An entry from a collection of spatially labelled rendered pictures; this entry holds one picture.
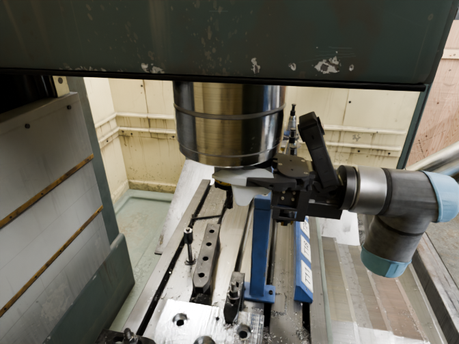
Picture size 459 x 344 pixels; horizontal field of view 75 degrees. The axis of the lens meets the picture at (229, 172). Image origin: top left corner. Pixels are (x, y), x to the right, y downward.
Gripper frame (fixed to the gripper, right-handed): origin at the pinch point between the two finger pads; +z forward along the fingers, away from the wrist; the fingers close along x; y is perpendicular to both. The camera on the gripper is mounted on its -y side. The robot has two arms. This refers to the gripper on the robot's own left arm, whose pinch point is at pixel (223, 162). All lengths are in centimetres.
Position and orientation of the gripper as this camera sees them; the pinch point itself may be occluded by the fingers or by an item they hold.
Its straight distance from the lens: 47.5
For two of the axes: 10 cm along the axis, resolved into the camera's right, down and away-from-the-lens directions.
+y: -0.6, 8.7, 5.0
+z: -9.9, -1.1, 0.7
